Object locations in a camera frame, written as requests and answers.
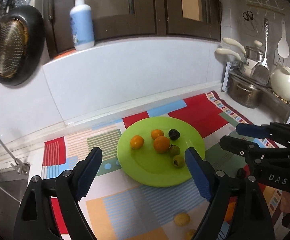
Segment small orange mandarin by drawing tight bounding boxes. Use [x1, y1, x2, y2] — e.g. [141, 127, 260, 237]
[151, 129, 164, 140]

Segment white ceramic pot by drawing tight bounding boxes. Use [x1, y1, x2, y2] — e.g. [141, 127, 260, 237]
[270, 63, 290, 101]

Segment steel stock pot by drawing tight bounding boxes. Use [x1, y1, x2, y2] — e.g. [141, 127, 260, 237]
[227, 76, 262, 108]

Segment green fruit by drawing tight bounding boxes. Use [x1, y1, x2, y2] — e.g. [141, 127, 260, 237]
[172, 155, 185, 168]
[169, 145, 181, 157]

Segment dark plum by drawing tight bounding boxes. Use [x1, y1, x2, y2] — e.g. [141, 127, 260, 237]
[168, 129, 180, 141]

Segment brass perforated strainer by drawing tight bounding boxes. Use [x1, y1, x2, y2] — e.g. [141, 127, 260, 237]
[0, 19, 28, 79]

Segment colourful patchwork cloth mat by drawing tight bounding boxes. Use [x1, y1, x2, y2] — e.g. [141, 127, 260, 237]
[41, 90, 285, 240]

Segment large orange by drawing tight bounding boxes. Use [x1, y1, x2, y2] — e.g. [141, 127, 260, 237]
[224, 197, 236, 222]

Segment white rice paddle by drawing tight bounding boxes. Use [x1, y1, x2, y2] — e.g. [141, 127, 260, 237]
[277, 20, 290, 59]

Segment white handled saucepan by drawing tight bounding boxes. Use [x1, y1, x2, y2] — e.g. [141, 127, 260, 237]
[215, 37, 265, 77]

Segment white blue pump bottle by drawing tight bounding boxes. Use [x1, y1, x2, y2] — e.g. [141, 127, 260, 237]
[70, 0, 95, 51]

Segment black scissors on wall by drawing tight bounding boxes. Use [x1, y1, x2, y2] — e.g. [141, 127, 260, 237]
[242, 10, 255, 30]

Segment small orange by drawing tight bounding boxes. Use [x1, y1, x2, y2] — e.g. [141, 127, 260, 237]
[130, 135, 144, 150]

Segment black frying pan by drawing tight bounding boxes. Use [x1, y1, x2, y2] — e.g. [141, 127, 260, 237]
[0, 0, 45, 86]

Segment green plate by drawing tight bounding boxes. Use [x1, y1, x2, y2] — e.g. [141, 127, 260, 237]
[117, 116, 205, 187]

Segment tan round fruit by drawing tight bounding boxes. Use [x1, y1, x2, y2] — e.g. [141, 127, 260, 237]
[174, 212, 190, 227]
[185, 229, 196, 240]

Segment thin gooseneck faucet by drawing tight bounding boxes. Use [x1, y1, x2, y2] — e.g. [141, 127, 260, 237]
[0, 139, 30, 175]

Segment orange with stem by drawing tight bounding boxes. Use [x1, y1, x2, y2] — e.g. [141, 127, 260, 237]
[153, 136, 170, 153]

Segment green fruit front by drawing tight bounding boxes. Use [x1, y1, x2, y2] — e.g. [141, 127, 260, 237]
[172, 155, 185, 168]

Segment white metal shelf rack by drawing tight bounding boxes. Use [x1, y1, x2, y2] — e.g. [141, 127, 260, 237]
[221, 62, 290, 124]

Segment steel sink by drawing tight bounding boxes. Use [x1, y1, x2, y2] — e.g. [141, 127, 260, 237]
[0, 169, 28, 239]

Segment metal spatula turner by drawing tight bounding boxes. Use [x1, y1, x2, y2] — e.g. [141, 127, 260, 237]
[251, 17, 270, 86]

